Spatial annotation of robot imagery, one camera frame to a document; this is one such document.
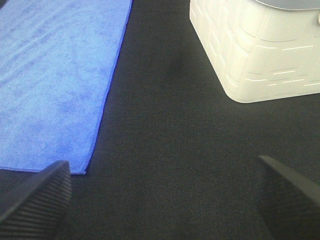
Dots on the white plastic basket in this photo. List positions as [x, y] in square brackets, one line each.
[261, 50]

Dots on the blue microfiber towel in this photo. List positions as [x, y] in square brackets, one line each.
[57, 60]

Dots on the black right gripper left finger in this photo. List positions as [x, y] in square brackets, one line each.
[35, 209]

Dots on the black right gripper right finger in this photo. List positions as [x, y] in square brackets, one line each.
[288, 202]

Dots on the black table cloth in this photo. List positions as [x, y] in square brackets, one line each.
[175, 157]

